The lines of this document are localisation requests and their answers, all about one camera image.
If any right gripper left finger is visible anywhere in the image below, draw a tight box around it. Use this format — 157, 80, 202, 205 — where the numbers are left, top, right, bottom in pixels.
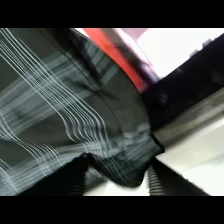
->
19, 153, 92, 197

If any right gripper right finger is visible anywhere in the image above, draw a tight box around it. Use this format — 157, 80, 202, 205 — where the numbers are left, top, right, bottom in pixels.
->
147, 157, 210, 197

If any dark checked shirt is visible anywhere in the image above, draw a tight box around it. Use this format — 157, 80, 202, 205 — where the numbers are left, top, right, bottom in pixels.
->
0, 28, 166, 197

